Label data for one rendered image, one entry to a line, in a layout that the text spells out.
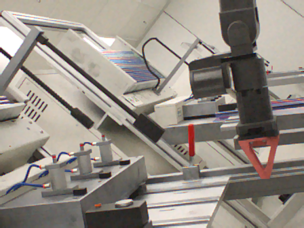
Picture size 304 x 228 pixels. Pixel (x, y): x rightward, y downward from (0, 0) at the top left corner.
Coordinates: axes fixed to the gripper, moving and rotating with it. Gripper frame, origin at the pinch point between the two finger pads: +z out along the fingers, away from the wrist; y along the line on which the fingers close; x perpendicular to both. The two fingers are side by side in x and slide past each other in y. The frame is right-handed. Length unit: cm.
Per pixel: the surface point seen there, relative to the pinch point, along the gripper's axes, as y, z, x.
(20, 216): 28.0, -3.8, -31.5
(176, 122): -104, -2, -37
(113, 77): -95, -22, -55
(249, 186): -8.1, 3.9, -3.9
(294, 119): -85, 1, 6
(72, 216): 28.0, -3.0, -23.7
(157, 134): 17.9, -11.1, -12.9
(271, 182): -8.2, 3.7, 0.2
